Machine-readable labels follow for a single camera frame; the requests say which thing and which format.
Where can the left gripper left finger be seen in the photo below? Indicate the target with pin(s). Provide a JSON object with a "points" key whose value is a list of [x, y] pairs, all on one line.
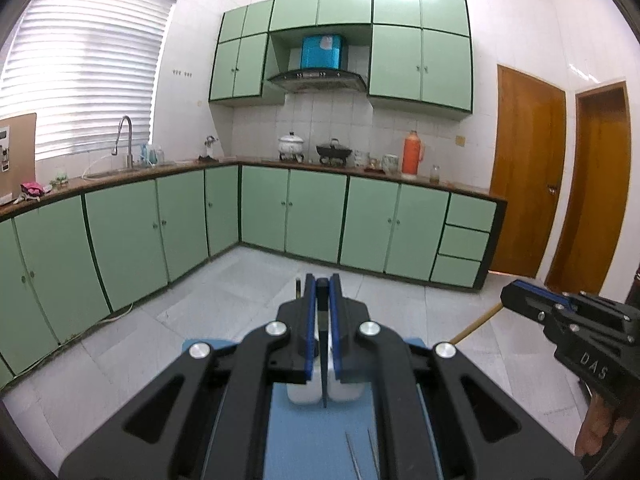
{"points": [[155, 435]]}

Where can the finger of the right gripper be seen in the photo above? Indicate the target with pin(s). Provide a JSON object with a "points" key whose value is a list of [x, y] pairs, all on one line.
{"points": [[531, 296], [542, 317]]}

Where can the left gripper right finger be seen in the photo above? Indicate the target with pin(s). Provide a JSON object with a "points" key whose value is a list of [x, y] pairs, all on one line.
{"points": [[437, 415]]}

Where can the wooden chopstick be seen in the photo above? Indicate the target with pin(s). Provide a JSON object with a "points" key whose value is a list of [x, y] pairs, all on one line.
{"points": [[478, 323]]}

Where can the grey metal chopstick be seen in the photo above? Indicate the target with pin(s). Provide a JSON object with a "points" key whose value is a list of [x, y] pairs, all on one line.
{"points": [[374, 452], [352, 455]]}

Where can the green lower kitchen cabinets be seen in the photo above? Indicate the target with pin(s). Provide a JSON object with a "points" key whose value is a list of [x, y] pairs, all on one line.
{"points": [[70, 260]]}

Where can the person's right hand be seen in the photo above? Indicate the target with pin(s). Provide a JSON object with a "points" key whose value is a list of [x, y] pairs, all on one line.
{"points": [[598, 423]]}

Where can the wooden door right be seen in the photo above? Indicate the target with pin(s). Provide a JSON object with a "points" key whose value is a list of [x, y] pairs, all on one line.
{"points": [[599, 191]]}

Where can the wooden door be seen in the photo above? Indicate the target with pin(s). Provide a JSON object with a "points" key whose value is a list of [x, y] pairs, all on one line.
{"points": [[599, 191], [528, 168]]}

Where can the blue table mat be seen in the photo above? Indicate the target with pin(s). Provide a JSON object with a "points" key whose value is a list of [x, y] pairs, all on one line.
{"points": [[320, 434]]}

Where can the small glass oil bottle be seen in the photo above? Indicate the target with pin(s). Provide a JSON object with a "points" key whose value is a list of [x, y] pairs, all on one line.
{"points": [[435, 174]]}

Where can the wooden door left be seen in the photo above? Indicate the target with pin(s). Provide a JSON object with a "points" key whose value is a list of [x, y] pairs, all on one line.
{"points": [[528, 168]]}

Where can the white twin utensil holder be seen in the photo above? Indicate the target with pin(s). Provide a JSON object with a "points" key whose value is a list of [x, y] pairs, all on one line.
{"points": [[311, 391]]}

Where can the orange thermos flask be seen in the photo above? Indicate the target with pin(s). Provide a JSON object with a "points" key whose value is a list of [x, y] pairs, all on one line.
{"points": [[412, 154]]}

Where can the glass jars on counter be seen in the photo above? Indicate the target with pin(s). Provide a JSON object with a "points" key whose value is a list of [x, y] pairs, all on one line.
{"points": [[387, 163]]}

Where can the black wok with lid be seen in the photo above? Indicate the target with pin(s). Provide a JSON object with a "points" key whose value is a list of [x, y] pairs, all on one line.
{"points": [[333, 153]]}

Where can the pink cloth on counter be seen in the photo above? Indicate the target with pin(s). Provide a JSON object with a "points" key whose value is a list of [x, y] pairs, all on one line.
{"points": [[32, 191]]}

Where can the white lidded pot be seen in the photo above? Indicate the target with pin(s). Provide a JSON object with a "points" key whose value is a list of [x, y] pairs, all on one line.
{"points": [[291, 148]]}

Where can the black range hood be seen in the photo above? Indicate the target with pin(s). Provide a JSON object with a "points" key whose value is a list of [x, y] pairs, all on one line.
{"points": [[306, 80]]}

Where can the blue box above hood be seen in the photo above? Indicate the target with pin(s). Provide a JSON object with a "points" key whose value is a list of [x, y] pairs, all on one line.
{"points": [[324, 51]]}

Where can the cardboard box with scale picture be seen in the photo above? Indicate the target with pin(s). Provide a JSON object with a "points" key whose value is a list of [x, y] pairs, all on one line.
{"points": [[18, 139]]}

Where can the white window blinds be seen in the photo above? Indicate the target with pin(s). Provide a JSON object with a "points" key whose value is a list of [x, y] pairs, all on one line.
{"points": [[88, 69]]}

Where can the green upper wall cabinets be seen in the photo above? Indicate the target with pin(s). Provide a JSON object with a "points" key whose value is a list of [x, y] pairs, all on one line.
{"points": [[411, 54]]}

